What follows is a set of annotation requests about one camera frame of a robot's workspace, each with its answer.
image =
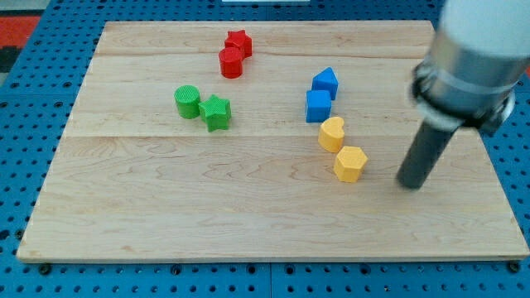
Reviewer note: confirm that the green star block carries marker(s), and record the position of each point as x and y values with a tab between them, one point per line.
215	112

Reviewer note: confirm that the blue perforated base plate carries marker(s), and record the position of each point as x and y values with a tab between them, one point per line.
46	47

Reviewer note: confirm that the red cylinder block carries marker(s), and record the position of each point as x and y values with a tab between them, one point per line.
231	62

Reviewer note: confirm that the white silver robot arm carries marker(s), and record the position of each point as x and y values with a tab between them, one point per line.
479	52

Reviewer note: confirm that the red star block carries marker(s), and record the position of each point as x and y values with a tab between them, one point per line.
240	40

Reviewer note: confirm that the yellow hexagon block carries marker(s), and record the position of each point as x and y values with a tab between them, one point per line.
349	164

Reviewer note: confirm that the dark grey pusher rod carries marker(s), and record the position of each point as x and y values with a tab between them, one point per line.
423	154

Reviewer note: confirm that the green cylinder block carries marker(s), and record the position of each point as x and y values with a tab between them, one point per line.
187	98

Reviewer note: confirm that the light wooden board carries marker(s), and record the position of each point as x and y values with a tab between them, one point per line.
134	182

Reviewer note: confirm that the yellow heart block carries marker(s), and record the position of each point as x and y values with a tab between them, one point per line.
332	134

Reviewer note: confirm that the blue cube block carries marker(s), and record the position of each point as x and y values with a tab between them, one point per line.
318	106

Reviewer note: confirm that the blue triangular block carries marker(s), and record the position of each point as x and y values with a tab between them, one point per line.
326	80

